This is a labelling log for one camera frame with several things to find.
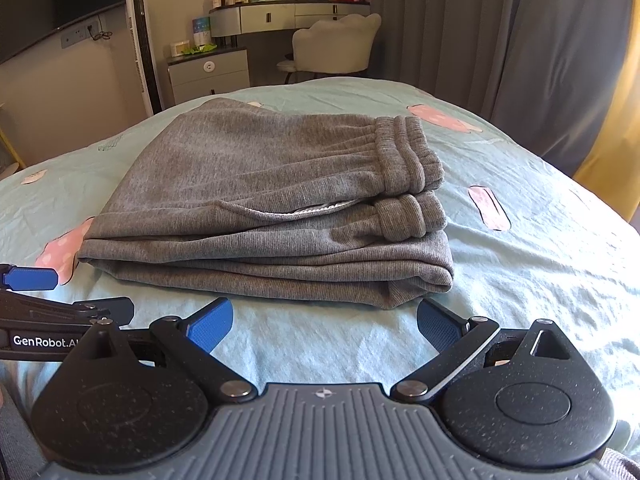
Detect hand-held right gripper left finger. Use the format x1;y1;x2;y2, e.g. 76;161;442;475
67;297;258;403

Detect grey vanity desk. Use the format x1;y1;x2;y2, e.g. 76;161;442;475
209;0;372;38

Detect wall power outlet strip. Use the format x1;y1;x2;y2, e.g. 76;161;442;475
60;19;110;51

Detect cream shell-back chair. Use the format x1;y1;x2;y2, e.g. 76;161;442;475
276;12;382;83

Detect grey pants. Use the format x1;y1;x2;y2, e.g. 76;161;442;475
77;97;455;310

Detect grey nightstand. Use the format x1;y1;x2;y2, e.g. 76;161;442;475
166;47;251;103

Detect person's grey clothing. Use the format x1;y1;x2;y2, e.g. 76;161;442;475
597;450;640;480

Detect white tower fan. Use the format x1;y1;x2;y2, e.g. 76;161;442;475
125;0;163;116

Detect yellow curtain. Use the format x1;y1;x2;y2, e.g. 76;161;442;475
572;35;640;233

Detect light teal printed bed sheet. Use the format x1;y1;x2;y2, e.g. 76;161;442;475
0;76;640;461

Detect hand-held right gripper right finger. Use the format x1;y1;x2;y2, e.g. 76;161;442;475
391;297;573;403

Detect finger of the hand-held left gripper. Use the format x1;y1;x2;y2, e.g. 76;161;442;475
0;264;60;293
0;290;136;329

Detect wall-mounted black television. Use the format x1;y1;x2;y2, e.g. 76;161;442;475
0;0;135;63

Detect grey curtain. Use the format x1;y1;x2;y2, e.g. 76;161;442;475
367;0;632;171

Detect blue and white box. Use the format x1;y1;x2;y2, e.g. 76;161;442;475
192;17;213;47

